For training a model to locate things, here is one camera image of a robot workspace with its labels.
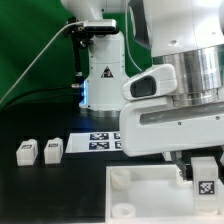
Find white square tabletop tray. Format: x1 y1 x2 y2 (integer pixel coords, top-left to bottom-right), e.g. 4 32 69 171
105 164 224 224

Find silver camera on stand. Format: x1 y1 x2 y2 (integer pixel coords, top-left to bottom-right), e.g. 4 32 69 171
83 19 117 33

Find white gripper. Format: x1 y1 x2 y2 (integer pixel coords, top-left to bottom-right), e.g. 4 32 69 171
119 97 224 181

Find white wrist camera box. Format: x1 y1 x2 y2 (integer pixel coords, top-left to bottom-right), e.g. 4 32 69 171
122 64 178 101

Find white sheet with markers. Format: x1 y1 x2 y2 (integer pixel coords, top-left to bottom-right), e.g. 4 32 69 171
66 131 122 153

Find black cables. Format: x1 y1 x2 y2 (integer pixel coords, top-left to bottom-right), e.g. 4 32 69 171
0 85 85 111

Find black camera stand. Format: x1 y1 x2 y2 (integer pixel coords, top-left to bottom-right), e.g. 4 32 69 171
64 17 93 89

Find grey camera cable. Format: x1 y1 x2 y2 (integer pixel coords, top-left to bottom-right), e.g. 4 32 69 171
0 21 85 104

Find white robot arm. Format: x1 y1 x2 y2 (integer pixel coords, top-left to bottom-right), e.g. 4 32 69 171
60 0 224 157

